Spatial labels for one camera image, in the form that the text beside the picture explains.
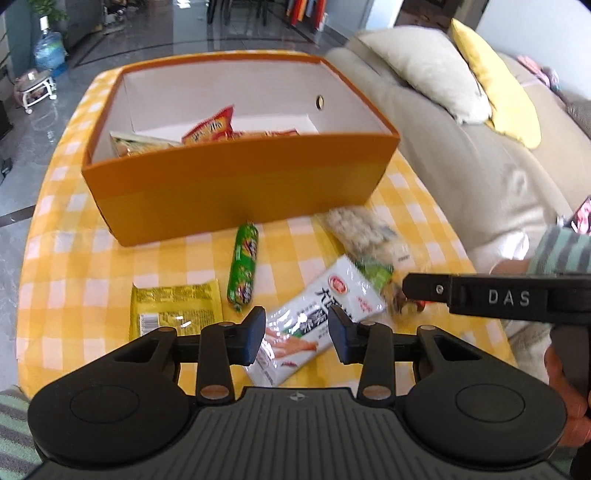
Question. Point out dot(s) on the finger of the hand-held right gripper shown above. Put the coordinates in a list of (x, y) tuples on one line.
[(425, 290)]

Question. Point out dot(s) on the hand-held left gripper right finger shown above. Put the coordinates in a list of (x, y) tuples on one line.
[(342, 339)]

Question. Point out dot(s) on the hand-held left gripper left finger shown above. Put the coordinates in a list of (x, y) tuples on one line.
[(251, 339)]

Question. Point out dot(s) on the white sausage packet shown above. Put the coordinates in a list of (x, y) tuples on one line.
[(323, 295)]

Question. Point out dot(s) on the small green snack packet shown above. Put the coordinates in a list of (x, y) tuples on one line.
[(378, 274)]

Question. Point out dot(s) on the green sausage stick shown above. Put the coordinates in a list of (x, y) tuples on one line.
[(244, 267)]

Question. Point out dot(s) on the yellow snack packet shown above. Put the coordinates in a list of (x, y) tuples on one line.
[(175, 302)]

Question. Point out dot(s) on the clear packet of eggs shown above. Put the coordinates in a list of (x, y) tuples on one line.
[(360, 230)]

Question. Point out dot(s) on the orange cardboard box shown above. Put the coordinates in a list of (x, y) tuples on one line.
[(231, 184)]

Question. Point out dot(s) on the orange stick snack packet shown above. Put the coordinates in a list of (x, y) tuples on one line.
[(277, 134)]

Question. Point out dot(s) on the red snack packet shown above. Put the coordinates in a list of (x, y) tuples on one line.
[(212, 127)]

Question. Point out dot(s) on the pale green chips packet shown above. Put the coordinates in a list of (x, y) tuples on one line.
[(138, 145)]

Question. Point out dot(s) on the person's right forearm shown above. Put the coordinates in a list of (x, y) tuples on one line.
[(558, 251)]

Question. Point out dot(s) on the person's right hand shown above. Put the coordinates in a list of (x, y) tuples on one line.
[(561, 383)]

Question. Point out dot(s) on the pink patterned cloth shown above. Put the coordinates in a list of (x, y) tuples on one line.
[(582, 217)]

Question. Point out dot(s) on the beige sofa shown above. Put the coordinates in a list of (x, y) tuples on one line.
[(461, 161)]

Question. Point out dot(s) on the yellow pillow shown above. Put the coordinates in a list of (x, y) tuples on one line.
[(498, 87)]

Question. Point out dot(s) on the yellow checked tablecloth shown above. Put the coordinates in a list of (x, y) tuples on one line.
[(69, 230)]

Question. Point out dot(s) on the white pillow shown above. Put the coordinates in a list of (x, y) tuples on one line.
[(425, 64)]

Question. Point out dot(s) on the pink box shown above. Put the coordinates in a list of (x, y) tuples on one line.
[(538, 71)]

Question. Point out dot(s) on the striped green clothing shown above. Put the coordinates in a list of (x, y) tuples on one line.
[(14, 424)]

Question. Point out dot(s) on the white wheeled stool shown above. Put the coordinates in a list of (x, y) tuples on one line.
[(34, 85)]

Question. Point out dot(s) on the blue water jug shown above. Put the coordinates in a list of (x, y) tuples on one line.
[(50, 53)]

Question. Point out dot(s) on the grey drawer cabinet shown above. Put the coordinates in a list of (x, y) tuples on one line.
[(83, 23)]

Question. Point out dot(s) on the trailing green plant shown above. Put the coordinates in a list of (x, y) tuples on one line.
[(46, 7)]

